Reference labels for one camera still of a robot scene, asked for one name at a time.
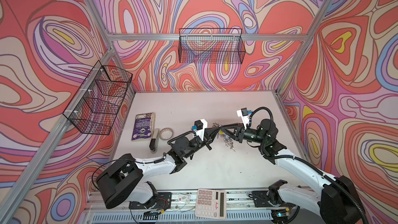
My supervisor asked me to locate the back wire basket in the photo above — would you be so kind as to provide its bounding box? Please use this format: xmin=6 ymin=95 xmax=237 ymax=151
xmin=178 ymin=28 xmax=246 ymax=64

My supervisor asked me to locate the clear tape roll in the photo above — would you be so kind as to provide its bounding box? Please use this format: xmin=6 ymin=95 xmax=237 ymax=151
xmin=159 ymin=128 xmax=174 ymax=141

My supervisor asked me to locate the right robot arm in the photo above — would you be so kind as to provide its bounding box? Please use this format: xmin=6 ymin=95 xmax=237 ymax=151
xmin=219 ymin=107 xmax=369 ymax=224

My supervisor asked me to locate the white pink calculator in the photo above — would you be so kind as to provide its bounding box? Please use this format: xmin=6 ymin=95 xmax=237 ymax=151
xmin=194 ymin=188 xmax=227 ymax=220

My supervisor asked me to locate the round keyring disc with keys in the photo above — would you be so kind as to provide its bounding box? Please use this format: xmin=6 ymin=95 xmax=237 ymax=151
xmin=214 ymin=128 xmax=236 ymax=152

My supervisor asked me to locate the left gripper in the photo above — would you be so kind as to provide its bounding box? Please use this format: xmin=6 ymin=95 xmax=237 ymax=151
xmin=182 ymin=129 xmax=221 ymax=161

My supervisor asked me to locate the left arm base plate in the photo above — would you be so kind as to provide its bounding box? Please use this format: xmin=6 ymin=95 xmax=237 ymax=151
xmin=129 ymin=192 xmax=172 ymax=210

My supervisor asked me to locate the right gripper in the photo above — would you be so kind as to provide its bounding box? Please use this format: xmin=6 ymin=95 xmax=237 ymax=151
xmin=221 ymin=122 xmax=267 ymax=144

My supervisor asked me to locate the black stapler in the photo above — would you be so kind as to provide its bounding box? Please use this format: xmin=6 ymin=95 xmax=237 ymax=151
xmin=149 ymin=128 xmax=160 ymax=153

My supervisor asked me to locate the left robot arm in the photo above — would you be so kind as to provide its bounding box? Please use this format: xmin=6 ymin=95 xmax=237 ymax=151
xmin=92 ymin=127 xmax=220 ymax=209

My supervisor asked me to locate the small white label card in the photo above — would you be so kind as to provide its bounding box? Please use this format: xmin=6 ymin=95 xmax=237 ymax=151
xmin=177 ymin=194 xmax=191 ymax=204

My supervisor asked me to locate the left wire basket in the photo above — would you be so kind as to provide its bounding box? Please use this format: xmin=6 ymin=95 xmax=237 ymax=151
xmin=63 ymin=62 xmax=133 ymax=135

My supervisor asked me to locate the wire basket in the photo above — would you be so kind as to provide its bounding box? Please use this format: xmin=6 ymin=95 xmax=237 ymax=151
xmin=178 ymin=28 xmax=246 ymax=64
xmin=63 ymin=62 xmax=133 ymax=135

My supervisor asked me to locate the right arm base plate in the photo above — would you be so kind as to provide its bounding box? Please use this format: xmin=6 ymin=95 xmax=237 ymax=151
xmin=248 ymin=190 xmax=296 ymax=207

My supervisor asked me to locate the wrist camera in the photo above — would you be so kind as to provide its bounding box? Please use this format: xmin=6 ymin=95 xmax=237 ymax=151
xmin=192 ymin=119 xmax=208 ymax=143
xmin=237 ymin=108 xmax=252 ymax=129

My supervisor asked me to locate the purple book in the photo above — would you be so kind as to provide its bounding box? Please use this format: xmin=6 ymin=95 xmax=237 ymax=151
xmin=132 ymin=112 xmax=155 ymax=141

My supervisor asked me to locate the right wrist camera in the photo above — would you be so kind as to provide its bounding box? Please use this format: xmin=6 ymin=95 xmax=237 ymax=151
xmin=237 ymin=108 xmax=252 ymax=129

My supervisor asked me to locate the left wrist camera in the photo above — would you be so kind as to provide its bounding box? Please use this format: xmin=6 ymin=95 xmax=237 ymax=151
xmin=192 ymin=119 xmax=208 ymax=143

